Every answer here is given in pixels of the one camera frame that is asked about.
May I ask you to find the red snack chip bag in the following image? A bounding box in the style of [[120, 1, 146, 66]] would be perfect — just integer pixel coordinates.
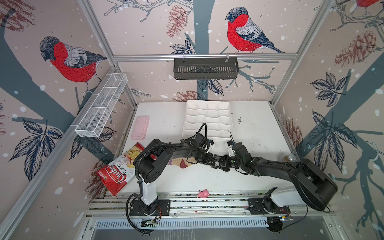
[[96, 143, 144, 196]]

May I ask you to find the horizontal aluminium back bar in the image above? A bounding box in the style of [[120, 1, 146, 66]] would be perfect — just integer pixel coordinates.
[[113, 53, 299, 63]]

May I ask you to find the left black base cable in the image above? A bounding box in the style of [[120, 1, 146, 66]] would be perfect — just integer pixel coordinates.
[[125, 193, 157, 235]]

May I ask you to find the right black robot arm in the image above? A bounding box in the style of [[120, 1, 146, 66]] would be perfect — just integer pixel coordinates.
[[214, 143, 338, 211]]

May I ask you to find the black base cable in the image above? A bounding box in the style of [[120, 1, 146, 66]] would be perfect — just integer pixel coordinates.
[[125, 193, 157, 235], [266, 205, 309, 233]]

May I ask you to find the pink rectangular case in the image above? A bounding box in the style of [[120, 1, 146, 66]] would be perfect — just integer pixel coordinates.
[[131, 116, 150, 141]]

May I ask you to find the white wire mesh shelf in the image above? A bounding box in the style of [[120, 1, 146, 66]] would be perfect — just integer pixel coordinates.
[[75, 73, 128, 138]]

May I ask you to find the small pink toy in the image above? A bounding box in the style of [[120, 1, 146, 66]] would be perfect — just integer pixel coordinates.
[[197, 189, 210, 198]]

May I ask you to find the beige maroon striped sock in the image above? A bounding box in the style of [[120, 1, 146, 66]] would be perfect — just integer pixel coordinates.
[[168, 157, 197, 169]]

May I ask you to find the right black base cable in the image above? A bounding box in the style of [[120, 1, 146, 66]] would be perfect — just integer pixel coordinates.
[[266, 205, 309, 233]]

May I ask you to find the black hanging wall basket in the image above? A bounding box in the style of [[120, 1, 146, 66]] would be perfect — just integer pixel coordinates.
[[174, 58, 239, 80]]

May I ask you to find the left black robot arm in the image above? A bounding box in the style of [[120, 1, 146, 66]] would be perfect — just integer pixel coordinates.
[[134, 133, 216, 215]]

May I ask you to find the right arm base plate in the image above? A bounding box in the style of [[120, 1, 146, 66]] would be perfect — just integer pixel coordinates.
[[246, 187, 291, 216]]

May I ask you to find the white compartment organizer tray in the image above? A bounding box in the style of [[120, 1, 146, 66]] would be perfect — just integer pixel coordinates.
[[182, 100, 234, 147]]

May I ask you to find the aluminium front rail frame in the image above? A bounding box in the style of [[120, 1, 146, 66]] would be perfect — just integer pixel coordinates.
[[85, 191, 334, 220]]

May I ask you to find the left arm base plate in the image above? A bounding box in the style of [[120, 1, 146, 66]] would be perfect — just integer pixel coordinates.
[[129, 199, 171, 217]]

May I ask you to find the amber jar with lid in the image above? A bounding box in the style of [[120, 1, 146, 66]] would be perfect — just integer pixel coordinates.
[[283, 153, 298, 163]]

